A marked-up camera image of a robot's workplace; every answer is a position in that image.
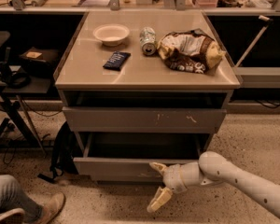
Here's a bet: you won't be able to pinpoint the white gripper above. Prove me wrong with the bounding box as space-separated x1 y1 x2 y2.
147 161 203 213

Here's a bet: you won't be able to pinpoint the grey drawer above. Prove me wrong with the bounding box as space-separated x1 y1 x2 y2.
63 107 226 133
74 133 208 183

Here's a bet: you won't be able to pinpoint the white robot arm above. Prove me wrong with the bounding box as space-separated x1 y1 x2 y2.
147 151 280 219

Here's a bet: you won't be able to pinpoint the grey drawer cabinet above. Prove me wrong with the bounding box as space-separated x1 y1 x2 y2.
52 9 243 154

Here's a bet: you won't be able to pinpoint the black backpack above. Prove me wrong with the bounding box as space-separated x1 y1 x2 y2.
37 122 82 183

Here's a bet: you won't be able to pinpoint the dark blue snack packet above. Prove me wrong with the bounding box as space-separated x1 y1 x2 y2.
103 51 131 71

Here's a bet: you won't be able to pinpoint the crumpled chip bag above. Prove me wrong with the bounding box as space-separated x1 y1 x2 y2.
157 29 225 74

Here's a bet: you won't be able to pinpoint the green soda can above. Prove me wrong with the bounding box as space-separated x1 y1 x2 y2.
139 27 156 56

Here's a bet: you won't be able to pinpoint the white leaning pole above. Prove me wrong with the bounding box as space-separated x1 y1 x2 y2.
235 15 273 67

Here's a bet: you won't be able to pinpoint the white paper bowl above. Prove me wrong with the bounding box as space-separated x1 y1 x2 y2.
93 24 130 47

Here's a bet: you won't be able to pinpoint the person leg in jeans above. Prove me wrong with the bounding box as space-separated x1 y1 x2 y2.
0 175 43 223

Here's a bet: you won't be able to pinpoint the black box on shelf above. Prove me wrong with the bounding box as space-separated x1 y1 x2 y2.
19 47 60 78

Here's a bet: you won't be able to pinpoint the black tripod stand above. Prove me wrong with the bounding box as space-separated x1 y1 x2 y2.
0 93 47 155

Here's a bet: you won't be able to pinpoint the black headphones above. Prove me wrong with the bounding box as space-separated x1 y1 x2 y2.
3 72 31 89

